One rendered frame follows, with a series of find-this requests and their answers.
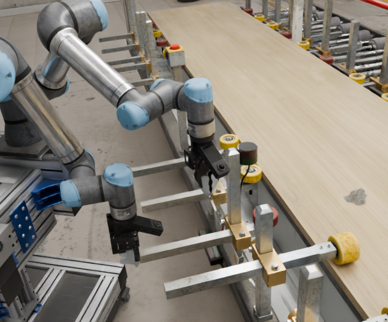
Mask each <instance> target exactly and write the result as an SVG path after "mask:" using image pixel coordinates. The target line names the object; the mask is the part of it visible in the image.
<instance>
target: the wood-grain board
mask: <svg viewBox="0 0 388 322"><path fill-rule="evenodd" d="M147 16H148V17H149V18H150V20H151V21H152V22H155V27H156V28H157V29H158V30H160V31H161V35H162V37H163V38H164V39H167V42H168V45H169V46H171V45H174V44H178V45H181V46H182V47H183V48H184V52H185V60H186V65H184V67H185V69H186V71H187V72H188V73H189V75H190V76H191V78H192V79H193V78H205V79H208V80H209V81H211V84H212V89H213V95H214V98H213V104H214V110H215V111H216V113H217V114H218V116H219V117H220V118H221V120H222V121H223V122H224V124H225V125H226V127H227V128H228V129H229V131H230V133H231V134H234V135H236V136H238V138H239V143H242V142H254V143H255V144H256V145H257V146H258V161H257V163H256V164H255V165H257V166H259V167H260V168H261V170H262V177H263V179H264V180H265V182H266V183H267V184H268V186H269V187H270V189H271V190H272V191H273V193H274V194H275V196H276V197H277V198H278V200H279V201H280V203H281V204H282V205H283V207H284V209H286V211H287V213H288V214H289V215H290V217H291V218H292V220H293V221H294V222H295V224H296V225H297V227H298V228H299V229H300V231H301V232H302V234H303V235H304V236H305V238H306V239H307V241H308V242H309V243H310V245H311V246H314V245H317V244H320V243H325V242H327V240H328V238H329V237H330V236H332V235H335V234H340V233H344V232H351V233H352V234H353V235H354V236H355V237H356V239H357V241H358V243H359V246H360V250H361V255H360V258H359V259H358V260H357V261H353V262H350V263H346V264H341V265H338V264H336V263H335V262H334V261H333V260H332V259H328V260H325V261H323V263H324V264H325V266H326V267H327V269H328V270H329V271H330V273H331V274H332V276H333V277H334V279H335V280H336V282H337V283H338V284H339V286H340V287H341V289H342V290H343V291H344V293H345V294H346V295H347V297H348V298H349V300H350V301H351V302H352V304H353V305H354V307H355V308H356V309H357V311H358V312H359V314H360V315H361V317H362V318H363V320H365V321H366V320H367V319H369V318H373V317H376V316H380V315H381V312H382V309H383V308H384V307H386V306H388V102H386V101H385V100H384V99H382V98H380V97H379V96H377V95H376V94H374V93H372V92H371V91H370V90H368V89H366V88H365V87H363V86H361V85H360V84H358V83H357V82H355V81H354V80H352V79H350V78H349V77H347V76H346V75H344V74H342V73H341V72H339V71H338V70H336V69H335V68H333V67H331V66H330V65H328V64H327V63H325V62H323V61H322V60H321V59H319V58H317V57H316V56H314V55H313V54H311V53H309V52H308V51H307V50H304V49H303V48H302V47H300V46H298V45H297V44H295V43H294V42H292V41H290V40H289V39H288V38H285V37H284V36H283V35H281V34H279V33H278V32H276V31H275V30H273V29H271V28H270V27H269V26H267V25H265V24H264V23H262V22H261V21H259V20H257V19H256V18H254V17H252V16H251V15H250V14H248V13H246V12H245V11H243V10H241V9H240V8H238V7H237V6H235V5H234V4H232V3H231V2H229V1H224V2H219V3H210V4H201V5H196V6H187V7H182V8H172V9H167V10H158V11H150V12H147ZM360 188H362V189H364V191H365V194H366V195H367V196H366V200H367V201H366V202H365V203H364V204H361V205H358V206H357V205H356V204H355V203H348V202H346V201H345V199H344V198H343V197H344V196H347V195H350V193H351V191H353V190H358V189H360Z"/></svg>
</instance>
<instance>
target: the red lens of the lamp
mask: <svg viewBox="0 0 388 322"><path fill-rule="evenodd" d="M238 146H239V144H238ZM238 146H237V150H238V152H239V153H240V157H241V158H253V157H255V156H257V154H258V146H257V148H256V149H255V150H253V151H241V150H240V149H239V148H238Z"/></svg>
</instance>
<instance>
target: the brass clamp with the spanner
mask: <svg viewBox="0 0 388 322"><path fill-rule="evenodd" d="M224 219H225V223H226V226H225V229H226V230H227V229H229V230H230V231H231V233H232V235H233V244H234V247H235V249H236V251H239V250H244V249H248V248H249V247H250V243H251V235H250V233H249V231H248V229H247V228H246V226H245V224H244V222H243V220H242V219H241V222H240V223H236V224H231V223H230V221H229V219H228V214H226V215H225V216H224ZM240 231H244V232H245V234H246V236H244V237H240V236H239V232H240Z"/></svg>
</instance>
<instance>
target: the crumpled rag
mask: <svg viewBox="0 0 388 322"><path fill-rule="evenodd" d="M366 196H367V195H366V194H365V191H364V189H362V188H360V189H358V190H353V191H351V193H350V195H346V196H344V197H343V198H344V199H345V201H346V202H348V203H355V204H356V205H357V206H358V205H361V204H364V203H365V202H366V201H367V200H366Z"/></svg>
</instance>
